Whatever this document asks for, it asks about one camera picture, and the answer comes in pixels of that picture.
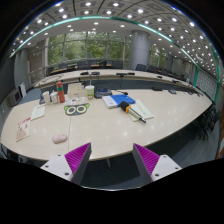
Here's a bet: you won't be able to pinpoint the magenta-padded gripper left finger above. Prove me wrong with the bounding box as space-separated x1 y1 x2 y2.
39 142 93 186

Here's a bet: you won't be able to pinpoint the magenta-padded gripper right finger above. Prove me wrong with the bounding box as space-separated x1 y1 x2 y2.
132 143 183 186

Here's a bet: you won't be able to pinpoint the pink computer mouse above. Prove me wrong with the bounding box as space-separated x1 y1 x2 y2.
51 134 69 145

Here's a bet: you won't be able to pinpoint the cat-face mouse pad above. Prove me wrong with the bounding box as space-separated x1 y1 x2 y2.
63 102 91 117

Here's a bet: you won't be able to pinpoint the pale paper sheet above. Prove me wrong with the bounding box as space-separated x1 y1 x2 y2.
128 99 155 122

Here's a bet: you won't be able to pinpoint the black handheld microphone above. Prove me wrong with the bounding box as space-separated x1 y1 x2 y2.
119 101 147 124

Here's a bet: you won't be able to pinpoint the colourful sticker sheet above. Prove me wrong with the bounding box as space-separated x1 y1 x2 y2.
65 96 86 105

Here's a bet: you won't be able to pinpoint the white printed booklet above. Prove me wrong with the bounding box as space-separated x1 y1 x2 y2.
30 104 47 121

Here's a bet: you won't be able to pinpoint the red-printed leaflet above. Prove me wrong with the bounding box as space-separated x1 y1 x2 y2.
15 116 32 143

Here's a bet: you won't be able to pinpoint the blue and white book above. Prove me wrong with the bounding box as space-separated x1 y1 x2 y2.
101 94 137 109

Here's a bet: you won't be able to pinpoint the green-printed paper cup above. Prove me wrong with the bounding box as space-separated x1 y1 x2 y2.
84 85 96 100

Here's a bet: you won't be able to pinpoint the red thermos bottle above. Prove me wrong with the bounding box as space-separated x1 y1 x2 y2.
55 80 66 104

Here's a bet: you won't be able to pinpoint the white paper cup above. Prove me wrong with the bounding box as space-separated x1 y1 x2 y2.
42 90 51 106

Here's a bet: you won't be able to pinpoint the beige cardboard box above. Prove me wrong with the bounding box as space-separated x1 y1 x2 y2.
67 82 86 99

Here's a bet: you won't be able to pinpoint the white floor-standing panel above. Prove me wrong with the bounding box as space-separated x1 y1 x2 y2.
18 82 28 99

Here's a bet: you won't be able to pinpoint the long curved conference table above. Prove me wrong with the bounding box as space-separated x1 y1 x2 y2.
33 68 203 97

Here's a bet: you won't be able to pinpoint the black office chairs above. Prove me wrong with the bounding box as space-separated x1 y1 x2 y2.
46 59 191 83

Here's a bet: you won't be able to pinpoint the round ceiling lights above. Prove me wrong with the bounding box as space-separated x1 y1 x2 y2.
11 0 224 84

